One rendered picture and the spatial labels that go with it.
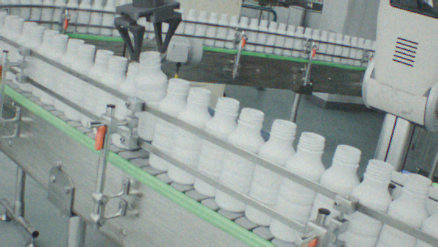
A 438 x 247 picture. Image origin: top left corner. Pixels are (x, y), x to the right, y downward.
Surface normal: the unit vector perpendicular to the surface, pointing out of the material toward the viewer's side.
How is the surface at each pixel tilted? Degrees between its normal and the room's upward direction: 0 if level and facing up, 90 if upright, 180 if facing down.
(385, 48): 90
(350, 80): 90
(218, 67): 90
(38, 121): 90
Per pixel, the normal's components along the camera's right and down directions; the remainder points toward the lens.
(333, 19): -0.86, -0.04
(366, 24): 0.47, 0.33
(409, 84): -0.67, 0.07
